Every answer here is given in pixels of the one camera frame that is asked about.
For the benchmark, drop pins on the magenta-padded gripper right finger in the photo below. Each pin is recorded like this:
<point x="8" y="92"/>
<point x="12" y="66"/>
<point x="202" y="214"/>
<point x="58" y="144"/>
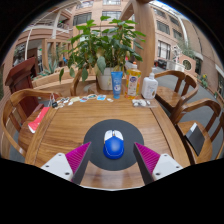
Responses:
<point x="164" y="164"/>

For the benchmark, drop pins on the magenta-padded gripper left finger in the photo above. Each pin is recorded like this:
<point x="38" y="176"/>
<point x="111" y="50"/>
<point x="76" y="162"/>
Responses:
<point x="60" y="163"/>

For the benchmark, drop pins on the blue and white computer mouse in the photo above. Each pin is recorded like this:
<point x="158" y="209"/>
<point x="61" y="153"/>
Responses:
<point x="113" y="146"/>

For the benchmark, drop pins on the round dark grey mouse pad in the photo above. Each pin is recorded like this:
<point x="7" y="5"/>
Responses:
<point x="96" y="140"/>

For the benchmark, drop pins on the black notebook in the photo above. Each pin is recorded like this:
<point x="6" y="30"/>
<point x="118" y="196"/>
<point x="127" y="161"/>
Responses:
<point x="195" y="138"/>

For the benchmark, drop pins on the wooden armchair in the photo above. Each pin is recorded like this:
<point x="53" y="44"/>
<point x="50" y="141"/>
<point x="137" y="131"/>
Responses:
<point x="23" y="95"/>
<point x="168" y="96"/>
<point x="186" y="128"/>
<point x="75" y="83"/>

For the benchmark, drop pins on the red flat bag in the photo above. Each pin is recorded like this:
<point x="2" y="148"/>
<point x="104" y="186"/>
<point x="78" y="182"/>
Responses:
<point x="38" y="120"/>

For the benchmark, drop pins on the bunch of keys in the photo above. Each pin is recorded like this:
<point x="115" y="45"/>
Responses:
<point x="55" y="104"/>

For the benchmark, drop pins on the clear plastic packet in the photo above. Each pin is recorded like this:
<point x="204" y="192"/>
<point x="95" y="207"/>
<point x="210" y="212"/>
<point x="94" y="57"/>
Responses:
<point x="140" y="103"/>

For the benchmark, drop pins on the pale yellow sticker card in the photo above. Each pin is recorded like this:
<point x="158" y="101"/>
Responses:
<point x="75" y="99"/>

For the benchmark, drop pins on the white pump bottle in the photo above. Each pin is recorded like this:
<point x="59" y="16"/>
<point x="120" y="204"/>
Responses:
<point x="149" y="88"/>

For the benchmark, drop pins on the blue white sticker card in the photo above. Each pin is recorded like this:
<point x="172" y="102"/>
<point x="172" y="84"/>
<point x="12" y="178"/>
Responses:
<point x="101" y="97"/>

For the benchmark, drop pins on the yellow liquid bottle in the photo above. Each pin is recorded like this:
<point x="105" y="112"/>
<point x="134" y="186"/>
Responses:
<point x="133" y="83"/>

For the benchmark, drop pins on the blue squeeze tube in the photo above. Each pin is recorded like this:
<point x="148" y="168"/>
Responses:
<point x="116" y="85"/>

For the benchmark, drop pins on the yellow flowering plant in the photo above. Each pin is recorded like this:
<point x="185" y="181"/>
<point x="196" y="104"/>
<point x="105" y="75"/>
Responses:
<point x="203" y="80"/>

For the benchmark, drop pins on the dark red wooden lectern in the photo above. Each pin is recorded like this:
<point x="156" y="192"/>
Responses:
<point x="21" y="78"/>

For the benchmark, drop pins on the white statue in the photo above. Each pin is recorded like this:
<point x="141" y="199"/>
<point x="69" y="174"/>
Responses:
<point x="177" y="53"/>

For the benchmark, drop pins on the green plant in white pot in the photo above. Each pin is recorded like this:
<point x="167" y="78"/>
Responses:
<point x="103" y="43"/>

